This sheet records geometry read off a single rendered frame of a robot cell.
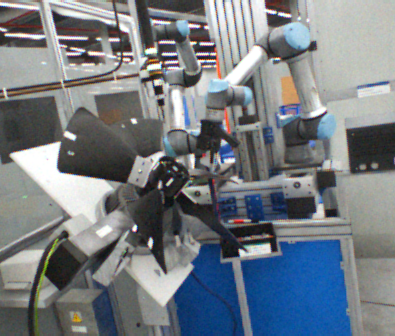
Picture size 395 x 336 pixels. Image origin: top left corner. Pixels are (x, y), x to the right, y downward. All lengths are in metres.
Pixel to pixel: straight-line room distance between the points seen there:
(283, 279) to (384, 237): 1.57
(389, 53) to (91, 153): 2.31
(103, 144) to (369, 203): 2.34
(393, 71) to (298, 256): 1.68
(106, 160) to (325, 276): 1.05
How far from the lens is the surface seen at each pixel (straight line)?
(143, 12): 1.37
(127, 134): 1.46
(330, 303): 1.84
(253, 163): 2.12
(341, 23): 3.03
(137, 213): 0.98
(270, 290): 1.85
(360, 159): 1.57
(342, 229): 1.67
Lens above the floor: 1.42
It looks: 10 degrees down
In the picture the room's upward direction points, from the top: 10 degrees counter-clockwise
